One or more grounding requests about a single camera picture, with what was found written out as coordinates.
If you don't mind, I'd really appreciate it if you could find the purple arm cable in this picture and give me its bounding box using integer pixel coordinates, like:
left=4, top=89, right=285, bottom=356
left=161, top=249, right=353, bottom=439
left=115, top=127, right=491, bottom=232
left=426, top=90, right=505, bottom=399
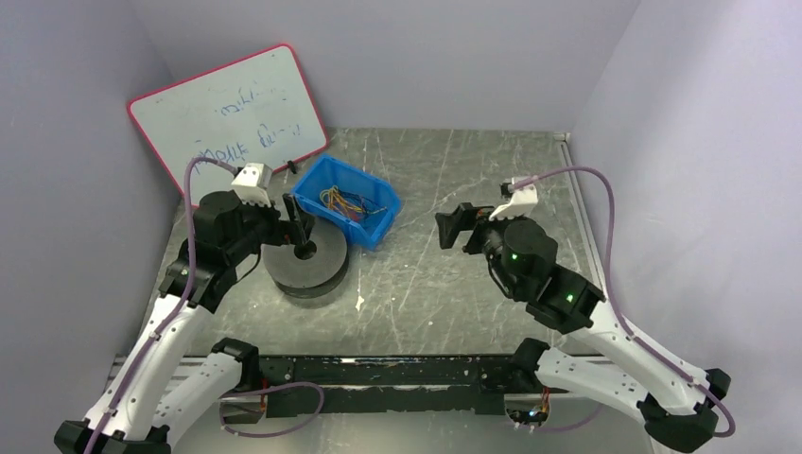
left=81, top=156, right=242, bottom=454
left=514, top=166, right=738, bottom=439

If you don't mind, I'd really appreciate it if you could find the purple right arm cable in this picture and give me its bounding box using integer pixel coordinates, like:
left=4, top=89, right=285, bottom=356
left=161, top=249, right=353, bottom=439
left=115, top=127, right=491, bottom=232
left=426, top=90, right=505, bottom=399
left=514, top=166, right=738, bottom=439

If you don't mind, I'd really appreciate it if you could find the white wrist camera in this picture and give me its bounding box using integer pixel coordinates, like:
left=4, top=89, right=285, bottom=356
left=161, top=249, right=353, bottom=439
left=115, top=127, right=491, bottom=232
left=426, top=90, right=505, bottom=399
left=489, top=177, right=539, bottom=220
left=231, top=163, right=272, bottom=207

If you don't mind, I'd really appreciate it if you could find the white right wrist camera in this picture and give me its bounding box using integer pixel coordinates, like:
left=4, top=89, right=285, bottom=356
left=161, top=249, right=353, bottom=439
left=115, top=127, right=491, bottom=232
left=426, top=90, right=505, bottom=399
left=489, top=177, right=539, bottom=220

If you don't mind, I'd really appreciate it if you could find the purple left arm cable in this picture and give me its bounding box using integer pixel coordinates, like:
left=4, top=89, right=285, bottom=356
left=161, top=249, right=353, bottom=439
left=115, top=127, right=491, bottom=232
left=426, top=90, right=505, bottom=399
left=81, top=156, right=242, bottom=454

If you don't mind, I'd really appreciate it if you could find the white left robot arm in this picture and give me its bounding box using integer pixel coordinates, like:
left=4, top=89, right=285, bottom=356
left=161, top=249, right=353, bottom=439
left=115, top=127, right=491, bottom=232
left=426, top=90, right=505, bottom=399
left=54, top=190, right=315, bottom=453

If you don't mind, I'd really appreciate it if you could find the blue plastic bin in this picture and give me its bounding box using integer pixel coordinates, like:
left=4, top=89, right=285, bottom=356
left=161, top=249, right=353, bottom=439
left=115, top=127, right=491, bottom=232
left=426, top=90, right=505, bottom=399
left=291, top=155, right=401, bottom=251

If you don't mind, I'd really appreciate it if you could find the dark grey perforated spool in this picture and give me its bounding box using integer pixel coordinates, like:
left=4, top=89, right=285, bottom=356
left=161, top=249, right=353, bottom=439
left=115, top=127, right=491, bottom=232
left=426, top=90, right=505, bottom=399
left=262, top=218, right=349, bottom=299

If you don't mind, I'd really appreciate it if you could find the black thin cable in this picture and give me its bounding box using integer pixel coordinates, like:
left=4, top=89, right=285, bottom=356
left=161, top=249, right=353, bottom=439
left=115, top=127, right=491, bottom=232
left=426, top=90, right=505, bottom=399
left=350, top=194, right=389, bottom=219

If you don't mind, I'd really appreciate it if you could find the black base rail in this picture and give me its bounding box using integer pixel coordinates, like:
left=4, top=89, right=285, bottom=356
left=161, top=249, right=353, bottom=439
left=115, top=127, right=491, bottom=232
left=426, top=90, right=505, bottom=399
left=260, top=354, right=542, bottom=418

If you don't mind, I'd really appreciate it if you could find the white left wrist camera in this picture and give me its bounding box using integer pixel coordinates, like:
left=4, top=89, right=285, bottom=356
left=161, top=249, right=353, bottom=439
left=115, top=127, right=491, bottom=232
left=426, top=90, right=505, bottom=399
left=231, top=163, right=272, bottom=207

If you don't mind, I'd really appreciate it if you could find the red framed whiteboard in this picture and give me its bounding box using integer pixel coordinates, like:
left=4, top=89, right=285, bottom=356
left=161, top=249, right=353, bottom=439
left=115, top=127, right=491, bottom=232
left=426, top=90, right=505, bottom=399
left=128, top=44, right=329, bottom=188

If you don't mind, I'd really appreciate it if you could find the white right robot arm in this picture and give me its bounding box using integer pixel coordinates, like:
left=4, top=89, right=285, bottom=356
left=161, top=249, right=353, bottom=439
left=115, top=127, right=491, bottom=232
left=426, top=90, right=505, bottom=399
left=435, top=202, right=731, bottom=453

